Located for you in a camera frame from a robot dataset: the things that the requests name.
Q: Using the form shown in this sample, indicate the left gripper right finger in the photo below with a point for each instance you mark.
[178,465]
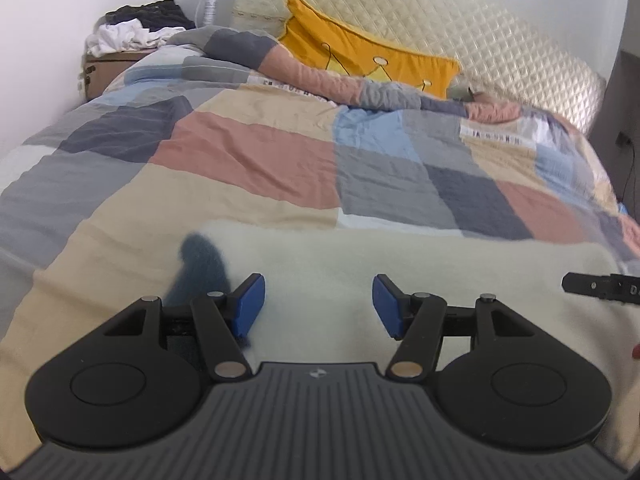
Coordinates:
[420,322]

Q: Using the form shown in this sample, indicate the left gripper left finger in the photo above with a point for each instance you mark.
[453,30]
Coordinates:
[208,332]

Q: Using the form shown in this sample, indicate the white clothes pile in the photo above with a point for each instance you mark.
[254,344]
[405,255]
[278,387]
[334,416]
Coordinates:
[129,36]

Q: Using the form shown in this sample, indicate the black clothes pile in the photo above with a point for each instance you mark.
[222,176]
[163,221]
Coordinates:
[153,16]

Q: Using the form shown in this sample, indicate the grey bedside cabinet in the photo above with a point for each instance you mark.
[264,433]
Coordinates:
[615,134]

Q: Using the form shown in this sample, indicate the patchwork quilt cover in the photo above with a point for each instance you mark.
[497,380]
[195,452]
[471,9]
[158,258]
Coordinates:
[221,155]

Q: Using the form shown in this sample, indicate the cream quilted headboard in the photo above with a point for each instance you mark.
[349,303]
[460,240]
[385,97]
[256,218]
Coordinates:
[497,51]

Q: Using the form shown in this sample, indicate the cardboard box nightstand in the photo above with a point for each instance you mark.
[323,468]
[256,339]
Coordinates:
[100,72]

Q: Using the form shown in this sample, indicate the yellow crown cushion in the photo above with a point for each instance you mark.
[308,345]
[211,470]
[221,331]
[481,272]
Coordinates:
[319,41]

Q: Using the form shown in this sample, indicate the white plastic bottle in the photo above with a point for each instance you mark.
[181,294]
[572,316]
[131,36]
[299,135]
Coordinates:
[209,12]

